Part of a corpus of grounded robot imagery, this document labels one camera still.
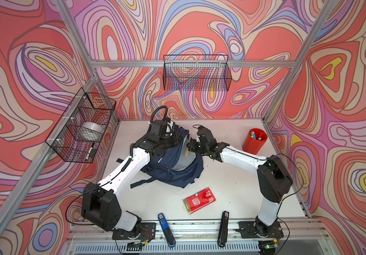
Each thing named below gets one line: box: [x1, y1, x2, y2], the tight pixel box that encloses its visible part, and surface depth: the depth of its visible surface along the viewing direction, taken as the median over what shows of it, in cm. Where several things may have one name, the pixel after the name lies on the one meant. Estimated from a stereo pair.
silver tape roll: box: [76, 121, 105, 142], surface depth 73 cm
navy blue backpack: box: [130, 128, 205, 189], surface depth 85 cm
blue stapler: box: [157, 212, 177, 249], surface depth 73 cm
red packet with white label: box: [181, 187, 217, 215], surface depth 84 cm
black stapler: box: [217, 210, 230, 248], surface depth 74 cm
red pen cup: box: [242, 128, 268, 156], surface depth 98 cm
